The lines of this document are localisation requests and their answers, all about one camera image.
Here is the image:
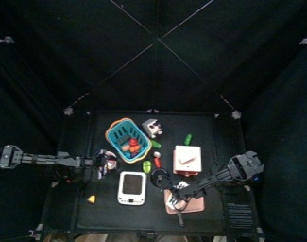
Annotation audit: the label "white card with black print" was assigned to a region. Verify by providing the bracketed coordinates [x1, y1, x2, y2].
[165, 181, 192, 211]

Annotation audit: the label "pink cutting board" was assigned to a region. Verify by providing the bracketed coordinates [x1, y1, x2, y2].
[164, 188, 206, 216]

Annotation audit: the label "teal basket with orange rim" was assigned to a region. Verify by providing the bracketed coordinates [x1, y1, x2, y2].
[105, 117, 154, 164]

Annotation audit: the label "white toy kitchen scale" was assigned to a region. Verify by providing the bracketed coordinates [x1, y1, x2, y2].
[117, 170, 150, 207]

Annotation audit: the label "lime green toy pea pod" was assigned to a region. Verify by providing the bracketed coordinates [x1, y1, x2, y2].
[142, 160, 154, 175]

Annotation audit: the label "white box with pink base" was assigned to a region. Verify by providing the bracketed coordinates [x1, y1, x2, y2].
[173, 145, 204, 177]

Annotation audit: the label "red and white toy piece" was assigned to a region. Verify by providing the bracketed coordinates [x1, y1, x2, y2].
[153, 151, 164, 169]

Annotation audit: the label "black and white round object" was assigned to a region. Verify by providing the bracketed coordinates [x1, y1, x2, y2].
[141, 118, 165, 139]

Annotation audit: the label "dark green toy vegetable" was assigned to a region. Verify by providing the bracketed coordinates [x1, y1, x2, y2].
[184, 133, 194, 147]

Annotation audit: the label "dark handled toy knife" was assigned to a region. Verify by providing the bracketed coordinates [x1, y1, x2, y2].
[177, 210, 188, 228]

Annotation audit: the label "black round ring utensil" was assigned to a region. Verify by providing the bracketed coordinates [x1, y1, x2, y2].
[150, 167, 174, 191]

